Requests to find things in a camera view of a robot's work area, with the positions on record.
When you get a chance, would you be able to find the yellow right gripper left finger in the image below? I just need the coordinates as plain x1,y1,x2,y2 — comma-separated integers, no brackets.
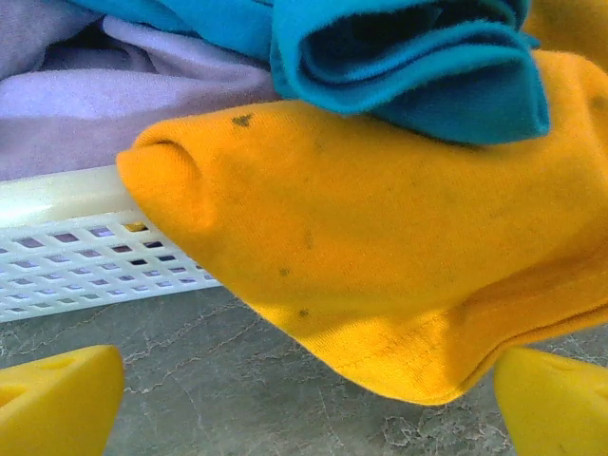
0,344,125,456

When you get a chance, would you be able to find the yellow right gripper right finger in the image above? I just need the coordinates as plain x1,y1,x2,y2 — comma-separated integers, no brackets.
493,346,608,456

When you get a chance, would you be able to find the blue t-shirt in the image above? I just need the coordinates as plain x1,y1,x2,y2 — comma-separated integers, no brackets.
66,0,552,146

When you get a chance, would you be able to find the white plastic basket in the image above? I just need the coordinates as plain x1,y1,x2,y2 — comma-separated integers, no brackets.
0,163,224,324

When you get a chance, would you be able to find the lavender t-shirt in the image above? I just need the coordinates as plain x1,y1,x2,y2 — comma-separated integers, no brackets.
0,0,286,181

